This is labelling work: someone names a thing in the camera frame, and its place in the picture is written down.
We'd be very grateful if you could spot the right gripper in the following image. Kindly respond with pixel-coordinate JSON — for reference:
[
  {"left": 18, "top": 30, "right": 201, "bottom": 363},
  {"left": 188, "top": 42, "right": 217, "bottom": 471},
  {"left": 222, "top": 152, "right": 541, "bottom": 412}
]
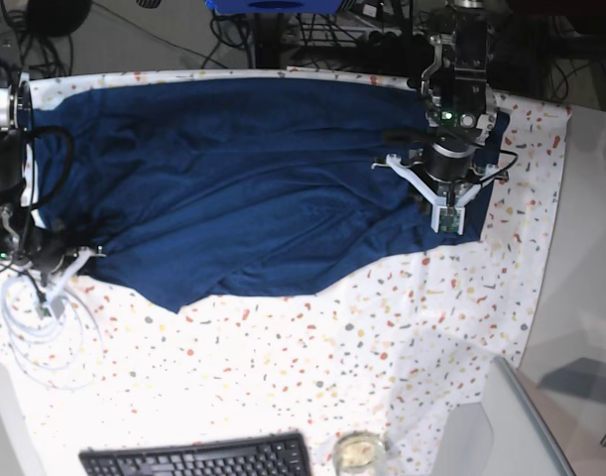
[{"left": 4, "top": 230, "right": 105, "bottom": 318}]

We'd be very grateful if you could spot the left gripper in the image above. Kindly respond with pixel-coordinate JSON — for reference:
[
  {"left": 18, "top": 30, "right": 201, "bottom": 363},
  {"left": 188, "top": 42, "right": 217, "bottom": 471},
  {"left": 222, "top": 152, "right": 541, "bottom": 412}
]
[{"left": 371, "top": 128, "right": 482, "bottom": 235}]

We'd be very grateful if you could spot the blue t-shirt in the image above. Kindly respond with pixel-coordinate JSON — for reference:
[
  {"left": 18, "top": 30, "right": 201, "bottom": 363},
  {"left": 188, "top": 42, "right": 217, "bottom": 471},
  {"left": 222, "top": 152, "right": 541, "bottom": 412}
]
[{"left": 35, "top": 78, "right": 492, "bottom": 311}]

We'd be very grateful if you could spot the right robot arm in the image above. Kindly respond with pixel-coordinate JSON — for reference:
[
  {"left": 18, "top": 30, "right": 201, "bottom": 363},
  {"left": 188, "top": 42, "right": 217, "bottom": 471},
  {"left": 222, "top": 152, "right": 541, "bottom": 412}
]
[{"left": 0, "top": 1, "right": 104, "bottom": 319}]

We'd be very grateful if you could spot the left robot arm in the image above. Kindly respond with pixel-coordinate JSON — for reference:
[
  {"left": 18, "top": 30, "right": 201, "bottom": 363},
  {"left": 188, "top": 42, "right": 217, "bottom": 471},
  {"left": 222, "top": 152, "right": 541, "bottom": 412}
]
[{"left": 375, "top": 1, "right": 500, "bottom": 235}]

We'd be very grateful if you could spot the terrazzo patterned tablecloth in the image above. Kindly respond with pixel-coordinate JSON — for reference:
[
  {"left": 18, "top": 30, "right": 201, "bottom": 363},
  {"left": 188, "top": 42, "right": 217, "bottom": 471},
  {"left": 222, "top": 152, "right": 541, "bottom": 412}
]
[{"left": 0, "top": 68, "right": 570, "bottom": 475}]

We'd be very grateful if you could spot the blue box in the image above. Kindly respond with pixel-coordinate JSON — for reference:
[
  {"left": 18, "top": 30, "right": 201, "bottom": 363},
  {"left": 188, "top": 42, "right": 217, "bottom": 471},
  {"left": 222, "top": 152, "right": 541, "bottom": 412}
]
[{"left": 205, "top": 0, "right": 356, "bottom": 15}]

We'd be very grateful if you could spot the black keyboard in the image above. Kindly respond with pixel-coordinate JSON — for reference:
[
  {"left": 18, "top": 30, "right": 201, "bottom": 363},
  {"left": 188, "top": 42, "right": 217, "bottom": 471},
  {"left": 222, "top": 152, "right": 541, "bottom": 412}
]
[{"left": 78, "top": 432, "right": 312, "bottom": 476}]

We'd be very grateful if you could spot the glass jar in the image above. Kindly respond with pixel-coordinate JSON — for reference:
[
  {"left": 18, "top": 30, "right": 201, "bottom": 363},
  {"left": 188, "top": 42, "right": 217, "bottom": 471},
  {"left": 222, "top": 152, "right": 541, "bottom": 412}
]
[{"left": 332, "top": 431, "right": 388, "bottom": 476}]

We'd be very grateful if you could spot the coiled white cable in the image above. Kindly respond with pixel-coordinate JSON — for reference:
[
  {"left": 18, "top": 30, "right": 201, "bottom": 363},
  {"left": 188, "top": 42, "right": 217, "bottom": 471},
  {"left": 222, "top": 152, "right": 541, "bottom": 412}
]
[{"left": 0, "top": 275, "right": 105, "bottom": 393}]

